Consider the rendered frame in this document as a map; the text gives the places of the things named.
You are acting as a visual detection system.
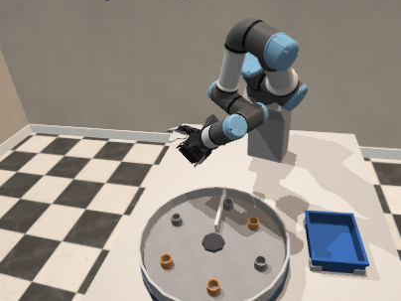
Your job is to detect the grey metal bushing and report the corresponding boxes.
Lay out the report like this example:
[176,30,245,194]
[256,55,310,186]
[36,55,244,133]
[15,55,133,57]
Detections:
[171,213,182,226]
[223,198,233,211]
[254,255,267,271]

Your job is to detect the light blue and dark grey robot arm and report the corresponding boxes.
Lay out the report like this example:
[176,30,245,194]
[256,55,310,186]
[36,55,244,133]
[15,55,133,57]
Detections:
[201,18,308,148]

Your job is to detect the grey round turntable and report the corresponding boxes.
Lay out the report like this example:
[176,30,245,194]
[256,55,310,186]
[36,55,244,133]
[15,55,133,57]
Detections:
[138,187,290,301]

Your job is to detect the bronze bushing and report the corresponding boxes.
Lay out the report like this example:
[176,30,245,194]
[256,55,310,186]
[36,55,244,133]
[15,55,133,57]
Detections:
[206,278,220,296]
[160,253,173,269]
[248,217,259,230]

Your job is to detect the blue open-top crate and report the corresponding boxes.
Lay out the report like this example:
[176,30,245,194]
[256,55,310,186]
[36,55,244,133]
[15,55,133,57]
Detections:
[304,211,369,275]

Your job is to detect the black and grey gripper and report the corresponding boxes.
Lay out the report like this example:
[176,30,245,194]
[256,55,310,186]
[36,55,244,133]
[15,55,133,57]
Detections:
[167,125,219,167]

